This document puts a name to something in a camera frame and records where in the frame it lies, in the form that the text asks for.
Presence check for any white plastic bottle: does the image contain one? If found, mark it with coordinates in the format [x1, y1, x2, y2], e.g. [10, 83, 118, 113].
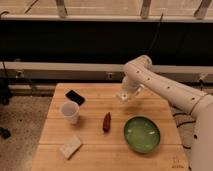
[116, 88, 134, 102]

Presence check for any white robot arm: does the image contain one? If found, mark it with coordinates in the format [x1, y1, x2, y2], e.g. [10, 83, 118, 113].
[119, 55, 213, 171]

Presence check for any red brown pepper toy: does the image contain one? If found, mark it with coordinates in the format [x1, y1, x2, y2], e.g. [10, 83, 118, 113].
[103, 112, 111, 132]

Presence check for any white plastic cup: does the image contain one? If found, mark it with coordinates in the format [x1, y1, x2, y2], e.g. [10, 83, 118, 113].
[60, 101, 79, 124]

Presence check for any beige sponge block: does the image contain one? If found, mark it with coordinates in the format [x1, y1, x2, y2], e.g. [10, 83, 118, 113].
[60, 135, 82, 159]

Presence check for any black object on floor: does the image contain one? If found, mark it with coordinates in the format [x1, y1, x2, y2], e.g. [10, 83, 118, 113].
[0, 127, 11, 139]

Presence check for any wall power outlet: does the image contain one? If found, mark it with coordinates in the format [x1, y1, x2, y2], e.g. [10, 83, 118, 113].
[106, 72, 113, 80]

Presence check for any black hanging cable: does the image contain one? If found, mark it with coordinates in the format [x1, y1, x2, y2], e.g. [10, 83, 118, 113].
[146, 12, 165, 57]

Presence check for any black floor cable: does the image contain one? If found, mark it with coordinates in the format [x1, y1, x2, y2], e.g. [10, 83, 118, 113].
[171, 108, 196, 150]

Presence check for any left wall outlet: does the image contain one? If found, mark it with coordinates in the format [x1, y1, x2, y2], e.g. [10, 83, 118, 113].
[16, 70, 24, 79]

